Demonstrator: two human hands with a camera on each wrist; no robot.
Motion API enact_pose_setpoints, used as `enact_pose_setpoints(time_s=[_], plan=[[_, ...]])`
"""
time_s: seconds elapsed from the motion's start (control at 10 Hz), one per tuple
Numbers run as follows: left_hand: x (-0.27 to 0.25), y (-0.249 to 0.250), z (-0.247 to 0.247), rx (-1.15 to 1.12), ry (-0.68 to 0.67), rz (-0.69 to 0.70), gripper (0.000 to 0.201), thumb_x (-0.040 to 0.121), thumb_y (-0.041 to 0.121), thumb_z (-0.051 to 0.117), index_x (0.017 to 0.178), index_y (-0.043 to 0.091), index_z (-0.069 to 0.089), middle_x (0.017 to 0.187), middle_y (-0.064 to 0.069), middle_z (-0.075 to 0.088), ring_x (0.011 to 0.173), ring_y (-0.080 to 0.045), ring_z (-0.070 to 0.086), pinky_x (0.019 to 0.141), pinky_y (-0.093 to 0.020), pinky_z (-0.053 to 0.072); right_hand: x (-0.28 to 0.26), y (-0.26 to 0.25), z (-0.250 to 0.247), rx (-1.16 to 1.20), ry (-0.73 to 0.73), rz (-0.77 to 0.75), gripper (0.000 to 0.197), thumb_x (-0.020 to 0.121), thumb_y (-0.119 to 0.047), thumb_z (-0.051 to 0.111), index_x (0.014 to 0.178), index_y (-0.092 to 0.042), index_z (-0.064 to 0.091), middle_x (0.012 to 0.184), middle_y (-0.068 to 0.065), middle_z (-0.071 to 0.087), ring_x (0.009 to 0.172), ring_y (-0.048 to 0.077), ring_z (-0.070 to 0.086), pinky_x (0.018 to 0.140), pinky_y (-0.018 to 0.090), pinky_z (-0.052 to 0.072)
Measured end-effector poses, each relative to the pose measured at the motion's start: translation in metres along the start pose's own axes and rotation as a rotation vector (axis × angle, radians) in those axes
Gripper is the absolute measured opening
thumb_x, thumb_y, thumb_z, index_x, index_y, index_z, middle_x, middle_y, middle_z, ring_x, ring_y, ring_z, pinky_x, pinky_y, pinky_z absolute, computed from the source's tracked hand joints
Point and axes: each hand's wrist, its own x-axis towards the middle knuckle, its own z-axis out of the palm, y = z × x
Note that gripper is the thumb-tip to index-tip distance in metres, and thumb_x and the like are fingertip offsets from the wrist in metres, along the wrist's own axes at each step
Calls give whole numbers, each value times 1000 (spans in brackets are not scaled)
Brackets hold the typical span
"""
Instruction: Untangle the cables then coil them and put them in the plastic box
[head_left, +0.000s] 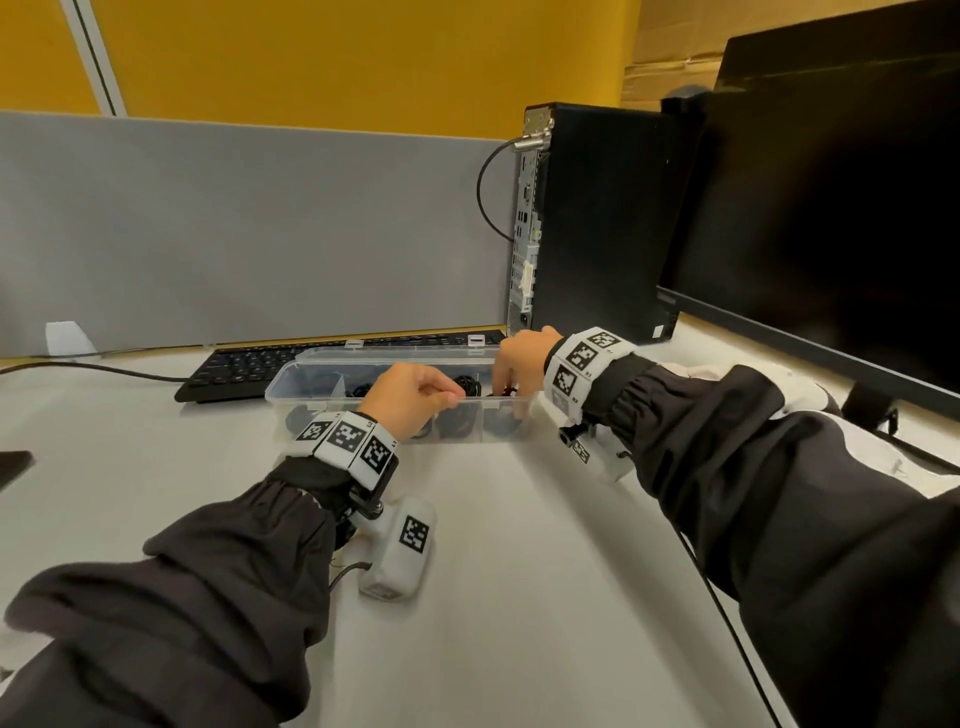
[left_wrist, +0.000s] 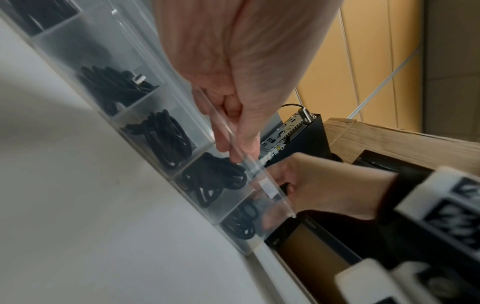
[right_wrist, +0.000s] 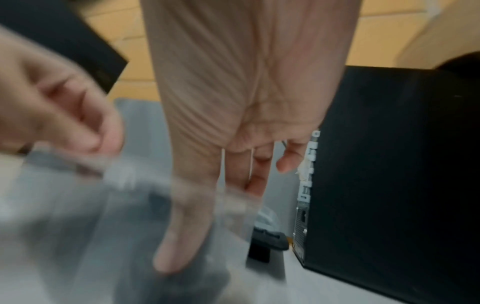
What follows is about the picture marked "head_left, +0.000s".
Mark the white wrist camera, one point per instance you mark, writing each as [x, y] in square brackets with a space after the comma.
[397, 555]
[607, 461]

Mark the grey webcam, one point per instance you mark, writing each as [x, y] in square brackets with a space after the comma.
[686, 97]

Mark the person's right hand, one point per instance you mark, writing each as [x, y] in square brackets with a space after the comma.
[525, 360]

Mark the person's left forearm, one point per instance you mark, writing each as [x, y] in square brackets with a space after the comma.
[187, 600]

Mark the small white plastic bracket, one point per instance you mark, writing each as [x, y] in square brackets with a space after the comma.
[69, 339]

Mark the yellow partition panel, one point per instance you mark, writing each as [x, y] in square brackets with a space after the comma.
[360, 60]

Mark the left wrist marker band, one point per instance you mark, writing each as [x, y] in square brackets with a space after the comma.
[349, 442]

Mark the wide black monitor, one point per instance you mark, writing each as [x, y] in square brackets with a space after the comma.
[825, 187]

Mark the person's left hand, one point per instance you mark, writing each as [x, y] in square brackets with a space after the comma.
[409, 401]

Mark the grey desk partition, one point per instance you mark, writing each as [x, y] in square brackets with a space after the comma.
[247, 232]

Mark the black monitor with square stand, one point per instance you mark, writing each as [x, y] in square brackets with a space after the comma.
[13, 469]

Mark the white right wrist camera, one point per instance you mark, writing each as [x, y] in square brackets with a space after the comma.
[607, 461]

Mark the clear plastic compartment box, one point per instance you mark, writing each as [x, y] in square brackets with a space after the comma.
[322, 375]

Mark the black keyboard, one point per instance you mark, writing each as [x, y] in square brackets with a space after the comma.
[232, 371]

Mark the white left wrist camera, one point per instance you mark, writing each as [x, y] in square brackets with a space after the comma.
[397, 555]

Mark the right wrist marker band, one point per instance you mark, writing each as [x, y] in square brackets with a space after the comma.
[585, 367]

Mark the person's right forearm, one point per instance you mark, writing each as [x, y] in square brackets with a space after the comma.
[810, 510]

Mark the wrist marker band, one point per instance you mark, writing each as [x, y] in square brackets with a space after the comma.
[585, 367]
[349, 442]

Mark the brown cardboard box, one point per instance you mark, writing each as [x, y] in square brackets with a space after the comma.
[675, 45]

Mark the black desktop computer tower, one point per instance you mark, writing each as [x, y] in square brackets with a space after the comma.
[607, 225]

